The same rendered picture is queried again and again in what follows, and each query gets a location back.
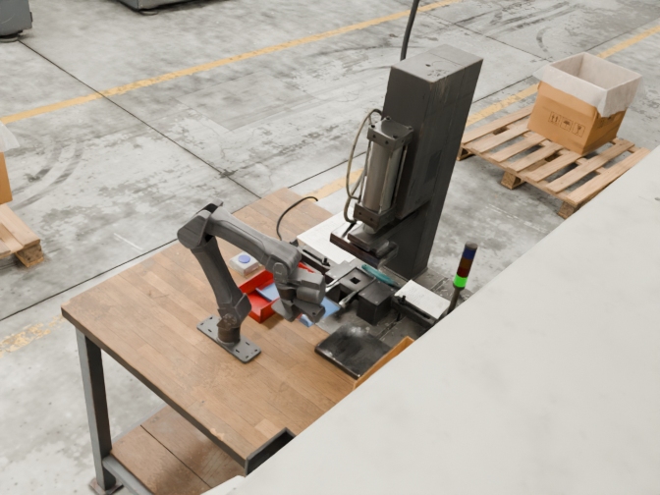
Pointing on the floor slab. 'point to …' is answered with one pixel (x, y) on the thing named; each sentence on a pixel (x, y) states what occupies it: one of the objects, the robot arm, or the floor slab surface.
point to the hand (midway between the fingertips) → (298, 315)
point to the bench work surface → (197, 366)
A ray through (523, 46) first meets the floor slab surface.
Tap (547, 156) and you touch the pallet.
